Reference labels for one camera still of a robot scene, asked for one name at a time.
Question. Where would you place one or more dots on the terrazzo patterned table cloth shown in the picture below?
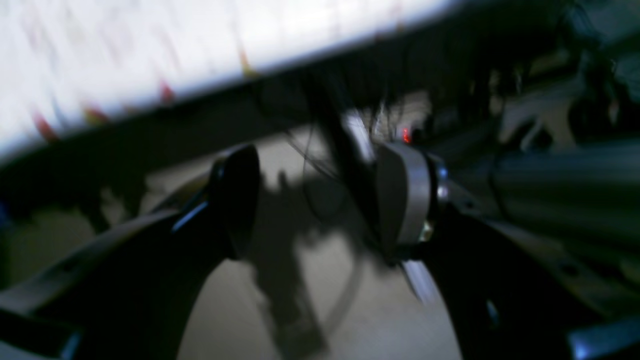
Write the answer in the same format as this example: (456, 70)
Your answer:
(68, 66)

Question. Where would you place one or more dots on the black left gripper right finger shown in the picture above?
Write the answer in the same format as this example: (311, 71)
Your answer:
(510, 295)

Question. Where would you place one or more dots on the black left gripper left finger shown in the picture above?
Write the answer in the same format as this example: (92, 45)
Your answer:
(128, 294)

